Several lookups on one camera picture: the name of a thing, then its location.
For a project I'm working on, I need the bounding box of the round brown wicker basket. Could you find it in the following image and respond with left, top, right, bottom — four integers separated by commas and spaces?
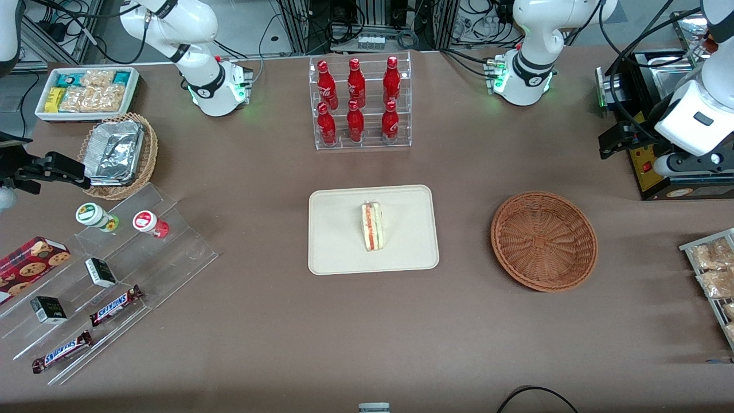
490, 190, 599, 293

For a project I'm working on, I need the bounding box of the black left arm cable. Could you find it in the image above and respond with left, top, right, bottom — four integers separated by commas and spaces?
596, 0, 703, 141

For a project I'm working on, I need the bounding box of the red cola bottle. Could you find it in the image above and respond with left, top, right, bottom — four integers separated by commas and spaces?
317, 102, 338, 146
382, 56, 401, 107
347, 57, 367, 108
381, 100, 400, 143
346, 100, 366, 143
317, 60, 339, 110

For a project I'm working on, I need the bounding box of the black sealing machine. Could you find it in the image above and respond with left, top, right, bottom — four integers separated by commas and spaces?
595, 49, 734, 201

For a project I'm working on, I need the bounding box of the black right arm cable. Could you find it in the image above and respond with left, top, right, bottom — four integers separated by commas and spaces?
26, 0, 151, 65

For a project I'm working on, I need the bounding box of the red lid cup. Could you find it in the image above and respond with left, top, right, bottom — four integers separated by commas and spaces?
132, 210, 170, 239

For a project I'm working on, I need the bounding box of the clear acrylic bottle rack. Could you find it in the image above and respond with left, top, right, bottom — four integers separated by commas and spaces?
309, 52, 412, 151

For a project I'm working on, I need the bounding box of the clear cracker bag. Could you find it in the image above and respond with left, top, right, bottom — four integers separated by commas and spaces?
80, 69, 116, 88
57, 84, 127, 113

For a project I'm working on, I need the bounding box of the green lid cup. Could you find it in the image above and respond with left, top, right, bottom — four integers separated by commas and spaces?
75, 202, 120, 233

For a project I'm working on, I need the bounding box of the triangle sandwich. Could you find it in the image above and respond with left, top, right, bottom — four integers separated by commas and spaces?
360, 199, 384, 253

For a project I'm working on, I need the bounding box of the oval brown wicker basket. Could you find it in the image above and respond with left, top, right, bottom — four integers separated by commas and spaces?
77, 112, 159, 201

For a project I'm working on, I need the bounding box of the clear acrylic stepped display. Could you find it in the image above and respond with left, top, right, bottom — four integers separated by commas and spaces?
0, 182, 219, 386

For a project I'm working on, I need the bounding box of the beige rectangular tray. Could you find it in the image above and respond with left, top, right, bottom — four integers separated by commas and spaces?
308, 184, 440, 276

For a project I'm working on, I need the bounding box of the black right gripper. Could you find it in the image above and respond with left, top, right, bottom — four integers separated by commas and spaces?
0, 132, 92, 196

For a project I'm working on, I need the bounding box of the red cookie box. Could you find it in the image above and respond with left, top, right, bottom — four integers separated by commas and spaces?
0, 236, 72, 305

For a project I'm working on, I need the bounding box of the grey wire rack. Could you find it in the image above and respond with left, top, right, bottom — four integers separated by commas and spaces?
678, 228, 734, 352

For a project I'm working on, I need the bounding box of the yellow snack pack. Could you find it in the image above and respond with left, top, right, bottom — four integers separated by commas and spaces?
44, 87, 67, 114

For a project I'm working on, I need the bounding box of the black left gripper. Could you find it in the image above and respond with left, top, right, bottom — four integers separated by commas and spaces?
599, 103, 669, 161

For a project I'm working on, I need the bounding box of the silver foil containers stack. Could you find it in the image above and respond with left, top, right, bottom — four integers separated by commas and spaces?
84, 120, 146, 187

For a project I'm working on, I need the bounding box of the black cable loop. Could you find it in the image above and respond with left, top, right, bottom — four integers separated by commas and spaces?
496, 385, 580, 413

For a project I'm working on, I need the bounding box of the steel tray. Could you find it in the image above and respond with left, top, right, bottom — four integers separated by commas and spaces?
647, 56, 703, 98

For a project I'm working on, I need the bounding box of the Snickers chocolate bar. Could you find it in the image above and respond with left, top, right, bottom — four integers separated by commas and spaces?
32, 330, 93, 375
89, 285, 144, 328

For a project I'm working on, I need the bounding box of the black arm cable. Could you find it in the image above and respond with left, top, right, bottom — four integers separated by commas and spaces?
596, 0, 703, 141
26, 0, 151, 65

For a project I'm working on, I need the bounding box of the small black box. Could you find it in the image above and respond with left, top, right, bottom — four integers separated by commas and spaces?
85, 258, 118, 289
30, 296, 68, 325

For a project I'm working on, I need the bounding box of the white snack bin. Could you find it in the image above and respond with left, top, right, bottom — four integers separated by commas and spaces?
34, 66, 142, 124

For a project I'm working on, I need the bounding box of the steel food container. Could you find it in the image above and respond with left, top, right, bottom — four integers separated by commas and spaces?
669, 9, 717, 55

